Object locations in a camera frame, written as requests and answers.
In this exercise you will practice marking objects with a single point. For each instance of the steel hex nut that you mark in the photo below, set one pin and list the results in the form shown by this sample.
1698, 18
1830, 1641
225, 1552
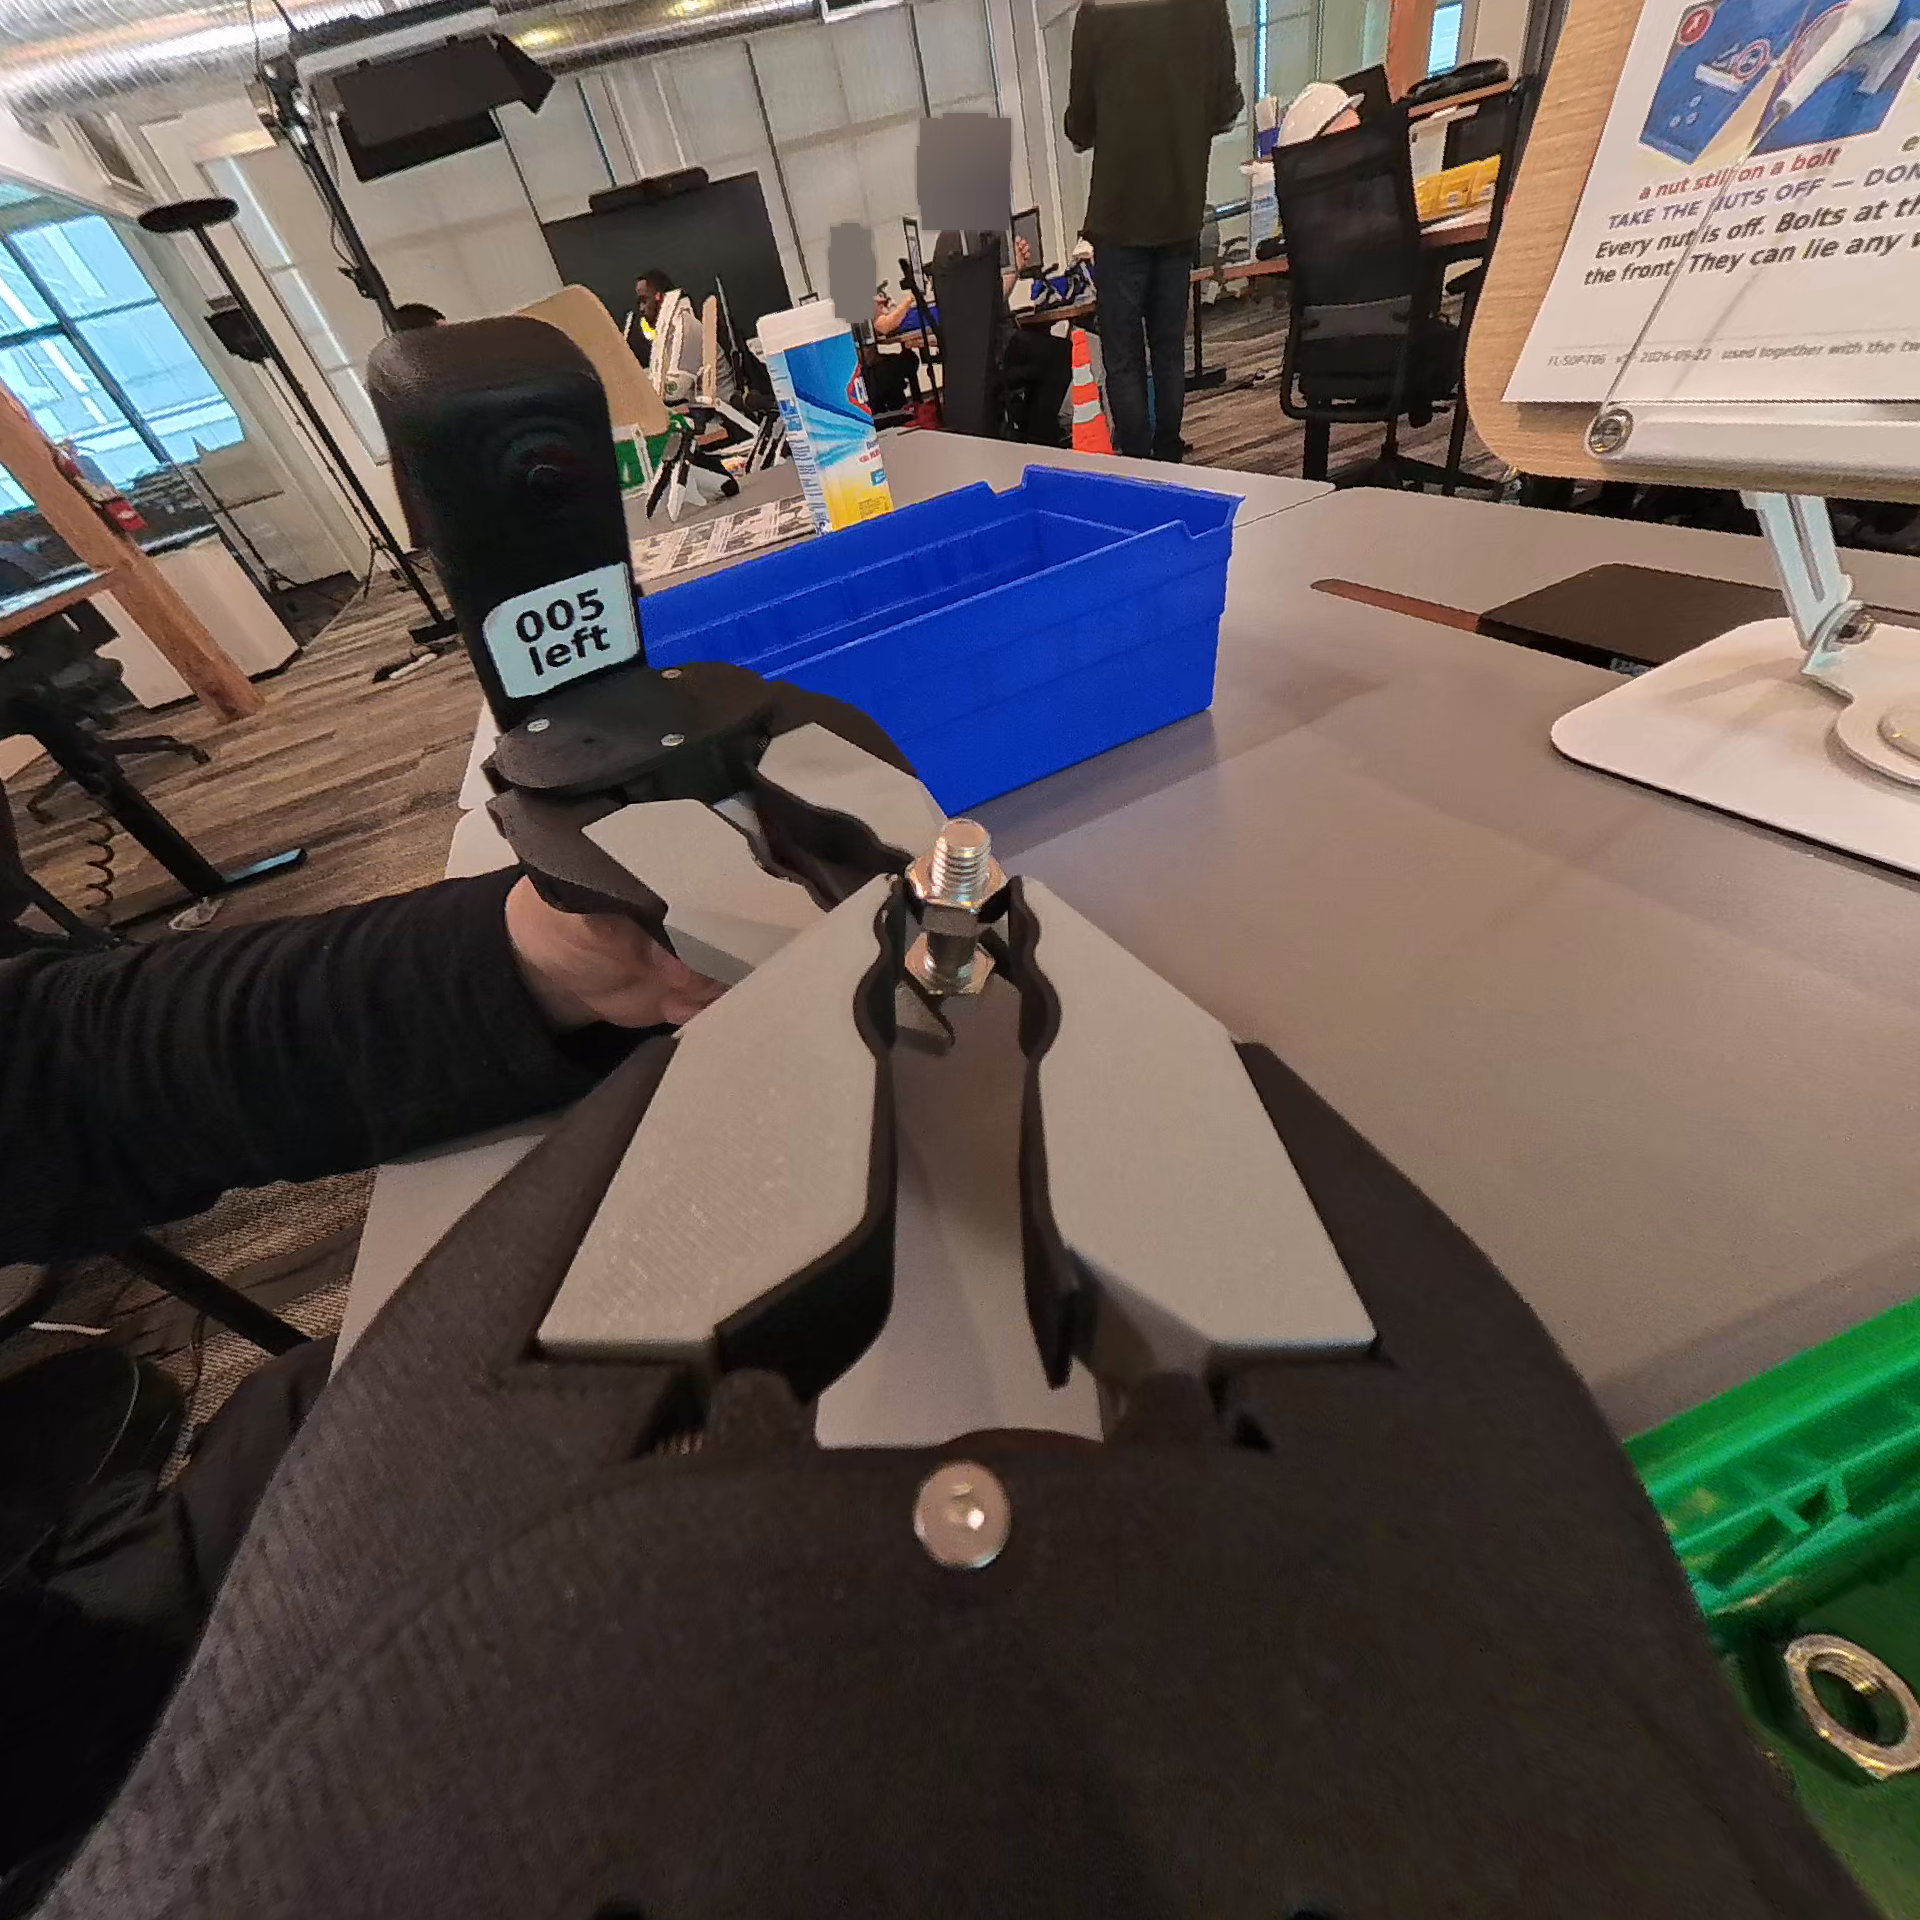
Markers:
944, 903
1808, 1711

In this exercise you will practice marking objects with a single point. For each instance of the steel hex bolt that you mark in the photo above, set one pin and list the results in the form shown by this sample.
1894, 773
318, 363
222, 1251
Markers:
961, 848

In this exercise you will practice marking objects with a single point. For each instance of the black softbox light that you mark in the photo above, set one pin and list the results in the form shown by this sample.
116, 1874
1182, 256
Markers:
422, 98

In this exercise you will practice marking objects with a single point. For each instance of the printed instruction sheet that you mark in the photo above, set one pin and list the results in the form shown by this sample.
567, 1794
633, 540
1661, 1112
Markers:
1725, 316

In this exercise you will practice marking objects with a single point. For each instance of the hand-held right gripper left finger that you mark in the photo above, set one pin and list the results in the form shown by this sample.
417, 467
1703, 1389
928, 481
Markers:
721, 1185

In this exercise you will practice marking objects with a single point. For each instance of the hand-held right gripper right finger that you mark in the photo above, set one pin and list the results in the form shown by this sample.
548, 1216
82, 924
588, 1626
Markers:
1201, 1185

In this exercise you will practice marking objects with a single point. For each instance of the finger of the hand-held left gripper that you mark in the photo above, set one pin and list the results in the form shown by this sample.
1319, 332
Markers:
692, 884
856, 795

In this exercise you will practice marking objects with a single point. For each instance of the green plastic bin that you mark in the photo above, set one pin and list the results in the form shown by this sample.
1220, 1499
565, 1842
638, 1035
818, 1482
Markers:
1770, 1471

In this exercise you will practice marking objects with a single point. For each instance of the small green sign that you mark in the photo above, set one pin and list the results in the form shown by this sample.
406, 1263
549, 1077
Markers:
630, 457

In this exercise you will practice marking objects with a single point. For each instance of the white disinfecting wipes canister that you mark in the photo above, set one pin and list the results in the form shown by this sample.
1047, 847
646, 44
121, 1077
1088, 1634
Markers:
833, 434

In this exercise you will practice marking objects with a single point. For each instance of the yellow box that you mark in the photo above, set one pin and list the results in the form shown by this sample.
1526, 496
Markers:
1454, 188

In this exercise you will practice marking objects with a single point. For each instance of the wooden board stand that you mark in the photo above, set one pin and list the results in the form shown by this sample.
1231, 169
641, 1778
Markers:
600, 322

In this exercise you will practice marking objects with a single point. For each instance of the white cap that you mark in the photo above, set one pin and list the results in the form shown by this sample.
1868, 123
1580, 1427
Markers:
1317, 113

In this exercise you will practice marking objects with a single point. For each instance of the blue plastic bin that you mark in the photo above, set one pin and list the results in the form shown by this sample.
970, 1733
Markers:
974, 675

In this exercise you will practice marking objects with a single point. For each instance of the black wall screen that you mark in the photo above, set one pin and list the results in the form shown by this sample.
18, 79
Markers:
661, 240

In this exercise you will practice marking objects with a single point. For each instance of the person's left forearm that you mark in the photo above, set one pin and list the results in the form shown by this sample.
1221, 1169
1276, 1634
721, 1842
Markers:
225, 1065

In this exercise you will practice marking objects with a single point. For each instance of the black office chair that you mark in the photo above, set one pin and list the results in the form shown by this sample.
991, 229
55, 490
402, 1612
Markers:
1350, 253

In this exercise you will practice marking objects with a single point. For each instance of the person's left hand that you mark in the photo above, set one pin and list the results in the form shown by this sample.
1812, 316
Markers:
600, 975

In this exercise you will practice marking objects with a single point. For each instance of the printed paper strip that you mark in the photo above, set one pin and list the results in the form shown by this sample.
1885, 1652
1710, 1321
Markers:
721, 523

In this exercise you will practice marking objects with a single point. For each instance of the orange traffic cone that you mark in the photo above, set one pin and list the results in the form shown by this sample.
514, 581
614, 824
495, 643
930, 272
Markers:
1092, 411

